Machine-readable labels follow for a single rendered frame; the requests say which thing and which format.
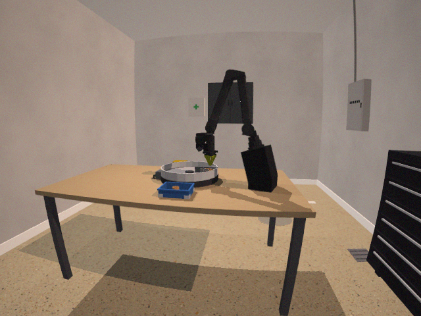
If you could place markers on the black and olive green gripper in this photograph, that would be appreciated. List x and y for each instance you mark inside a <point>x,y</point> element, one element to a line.
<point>210,154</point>

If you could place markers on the blue crate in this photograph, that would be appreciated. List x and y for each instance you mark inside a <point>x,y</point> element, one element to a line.
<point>185,191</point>

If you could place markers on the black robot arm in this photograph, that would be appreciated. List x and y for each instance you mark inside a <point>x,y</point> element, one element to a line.
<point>202,138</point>

